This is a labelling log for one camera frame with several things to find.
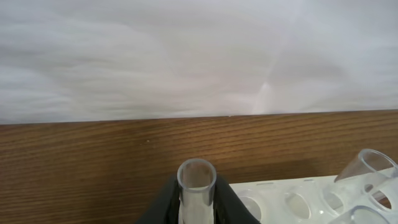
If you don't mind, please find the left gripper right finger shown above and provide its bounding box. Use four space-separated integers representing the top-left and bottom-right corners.
213 175 261 224

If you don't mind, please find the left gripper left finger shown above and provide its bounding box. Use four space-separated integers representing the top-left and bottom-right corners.
135 175 182 224

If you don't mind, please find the clear test tube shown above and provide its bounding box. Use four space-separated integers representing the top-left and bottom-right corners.
334 148 398 203
326 205 393 224
177 158 218 224

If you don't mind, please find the white test tube rack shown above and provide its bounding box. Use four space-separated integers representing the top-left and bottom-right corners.
229 167 398 224

